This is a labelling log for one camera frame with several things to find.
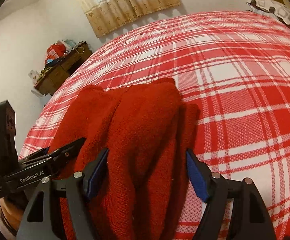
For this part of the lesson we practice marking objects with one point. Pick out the person's left hand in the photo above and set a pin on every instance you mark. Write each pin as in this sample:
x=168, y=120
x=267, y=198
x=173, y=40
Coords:
x=12, y=213

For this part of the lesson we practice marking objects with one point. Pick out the patterned grey white pillow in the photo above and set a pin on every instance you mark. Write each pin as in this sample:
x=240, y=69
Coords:
x=271, y=9

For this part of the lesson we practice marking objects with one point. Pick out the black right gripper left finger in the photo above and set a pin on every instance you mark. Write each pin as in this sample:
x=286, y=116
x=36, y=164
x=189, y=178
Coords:
x=42, y=217

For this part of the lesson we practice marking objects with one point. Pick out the red white plaid bedspread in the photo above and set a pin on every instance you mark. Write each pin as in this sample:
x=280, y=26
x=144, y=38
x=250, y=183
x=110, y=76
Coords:
x=234, y=65

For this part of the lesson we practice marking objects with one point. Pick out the red gift bag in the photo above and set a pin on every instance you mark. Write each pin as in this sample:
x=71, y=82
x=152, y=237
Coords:
x=55, y=51

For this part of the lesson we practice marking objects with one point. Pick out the brown wooden cabinet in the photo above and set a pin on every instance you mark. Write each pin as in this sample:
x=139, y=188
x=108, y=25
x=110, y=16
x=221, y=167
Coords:
x=54, y=76

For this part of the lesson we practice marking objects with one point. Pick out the red knitted sweater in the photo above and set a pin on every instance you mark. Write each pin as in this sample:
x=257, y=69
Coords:
x=147, y=129

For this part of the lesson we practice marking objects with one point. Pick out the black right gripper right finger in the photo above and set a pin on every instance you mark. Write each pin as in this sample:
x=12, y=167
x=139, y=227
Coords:
x=249, y=218

